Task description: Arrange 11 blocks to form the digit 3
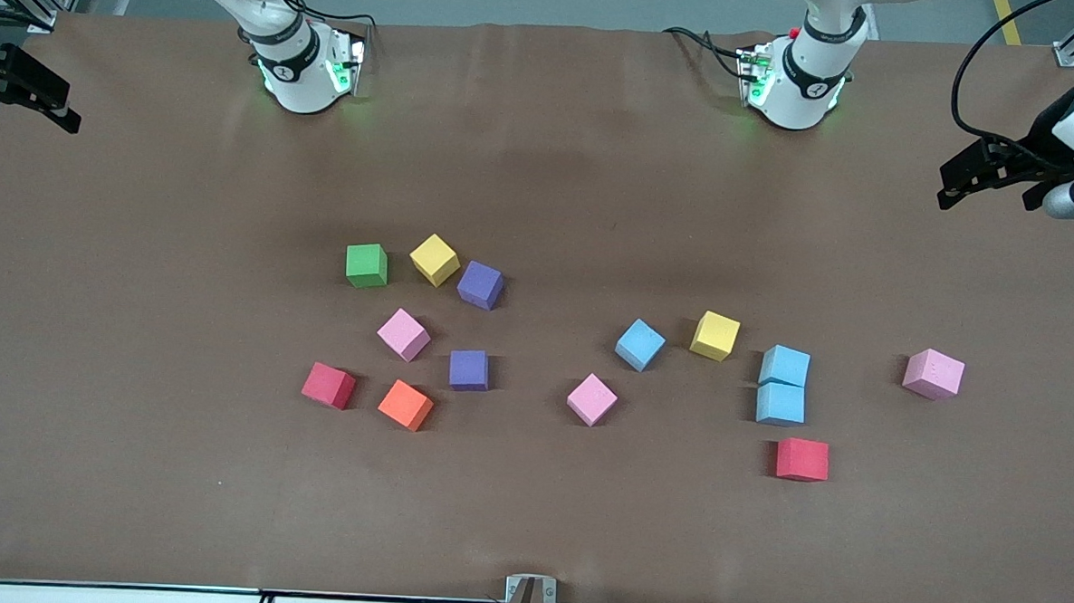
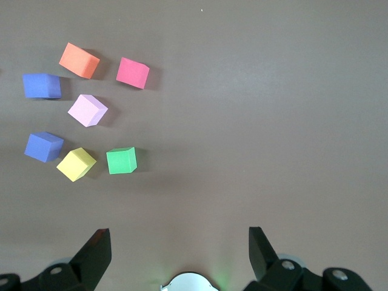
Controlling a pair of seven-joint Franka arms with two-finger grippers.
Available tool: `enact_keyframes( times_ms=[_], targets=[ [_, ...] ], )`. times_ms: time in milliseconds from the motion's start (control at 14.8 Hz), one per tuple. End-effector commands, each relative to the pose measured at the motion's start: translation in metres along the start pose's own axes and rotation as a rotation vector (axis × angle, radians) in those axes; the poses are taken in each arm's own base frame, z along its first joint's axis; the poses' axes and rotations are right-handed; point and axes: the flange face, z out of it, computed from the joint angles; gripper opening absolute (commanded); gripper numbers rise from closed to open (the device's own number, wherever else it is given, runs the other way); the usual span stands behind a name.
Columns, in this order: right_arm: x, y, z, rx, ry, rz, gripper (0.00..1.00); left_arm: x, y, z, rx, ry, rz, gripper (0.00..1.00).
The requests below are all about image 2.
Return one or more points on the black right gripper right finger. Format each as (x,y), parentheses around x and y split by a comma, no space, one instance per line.
(272,272)

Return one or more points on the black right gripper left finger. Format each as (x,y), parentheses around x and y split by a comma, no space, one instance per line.
(82,266)

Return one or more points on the yellow foam cube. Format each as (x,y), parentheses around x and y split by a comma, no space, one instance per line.
(75,165)

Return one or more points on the purple foam cube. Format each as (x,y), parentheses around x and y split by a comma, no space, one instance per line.
(41,86)
(42,147)

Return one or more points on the green foam cube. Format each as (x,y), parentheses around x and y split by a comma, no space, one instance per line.
(120,161)

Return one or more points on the brown table mat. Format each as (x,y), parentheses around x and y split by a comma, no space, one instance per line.
(242,121)

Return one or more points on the pink foam cube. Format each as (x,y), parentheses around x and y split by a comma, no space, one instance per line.
(86,110)

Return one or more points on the crimson foam cube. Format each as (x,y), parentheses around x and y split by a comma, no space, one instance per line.
(131,72)

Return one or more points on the orange foam cube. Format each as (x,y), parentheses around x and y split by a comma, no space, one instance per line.
(78,60)

